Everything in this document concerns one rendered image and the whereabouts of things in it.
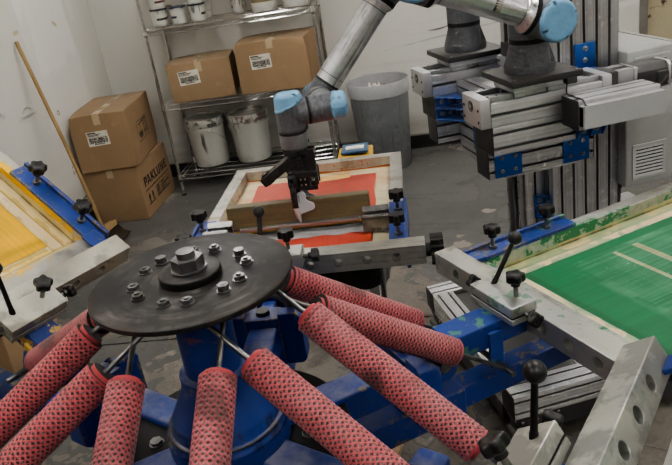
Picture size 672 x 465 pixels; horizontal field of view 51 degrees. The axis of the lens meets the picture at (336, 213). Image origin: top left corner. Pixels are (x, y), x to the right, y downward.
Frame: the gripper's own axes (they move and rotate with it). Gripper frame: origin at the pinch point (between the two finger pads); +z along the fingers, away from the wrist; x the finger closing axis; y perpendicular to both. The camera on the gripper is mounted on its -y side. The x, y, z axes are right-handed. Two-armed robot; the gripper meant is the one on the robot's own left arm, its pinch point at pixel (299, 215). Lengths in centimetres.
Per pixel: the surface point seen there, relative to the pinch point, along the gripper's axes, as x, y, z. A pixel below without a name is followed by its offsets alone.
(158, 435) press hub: -91, -13, 0
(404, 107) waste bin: 315, 31, 54
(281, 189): 36.5, -11.2, 4.9
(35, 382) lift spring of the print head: -102, -23, -20
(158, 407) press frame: -85, -15, -2
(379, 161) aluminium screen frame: 48, 22, 3
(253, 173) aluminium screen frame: 48, -22, 2
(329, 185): 35.1, 5.3, 4.8
